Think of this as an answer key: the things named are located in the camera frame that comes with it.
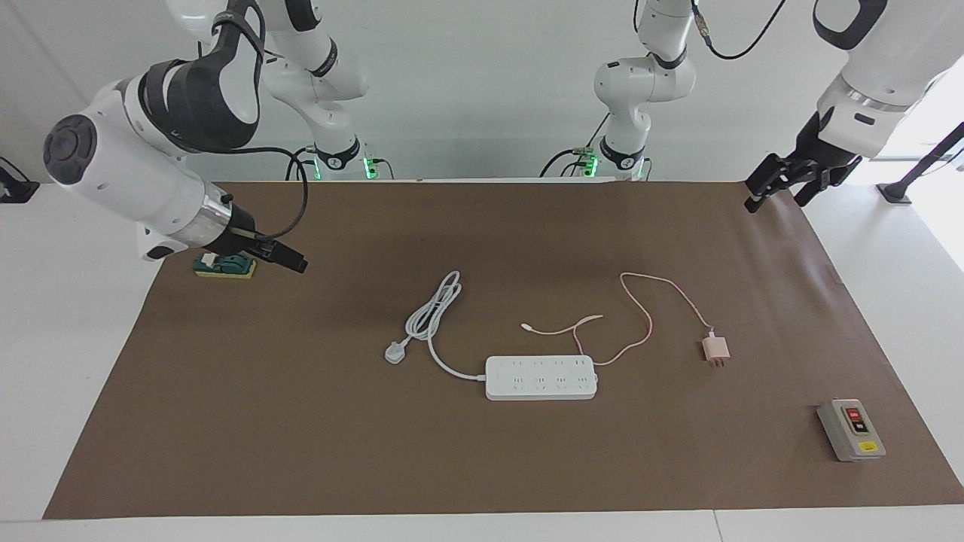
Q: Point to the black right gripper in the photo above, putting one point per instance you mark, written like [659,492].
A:
[233,229]

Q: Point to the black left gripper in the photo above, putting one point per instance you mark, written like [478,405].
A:
[825,154]

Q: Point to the pink charger adapter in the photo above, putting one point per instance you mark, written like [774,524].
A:
[715,351]

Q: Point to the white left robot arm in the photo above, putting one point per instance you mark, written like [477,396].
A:
[640,83]

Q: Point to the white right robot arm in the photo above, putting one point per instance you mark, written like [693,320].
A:
[120,165]

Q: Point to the brown table mat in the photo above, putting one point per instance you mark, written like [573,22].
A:
[301,436]

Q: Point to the black desk clamp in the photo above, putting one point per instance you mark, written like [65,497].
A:
[15,188]

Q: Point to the grey on-off switch box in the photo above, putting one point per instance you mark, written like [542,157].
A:
[851,429]

